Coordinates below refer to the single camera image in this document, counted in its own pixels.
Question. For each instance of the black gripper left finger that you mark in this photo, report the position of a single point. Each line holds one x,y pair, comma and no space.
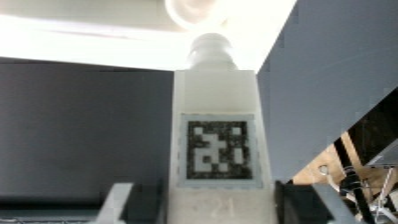
131,206

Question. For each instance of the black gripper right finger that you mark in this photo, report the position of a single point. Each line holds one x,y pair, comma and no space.
309,205

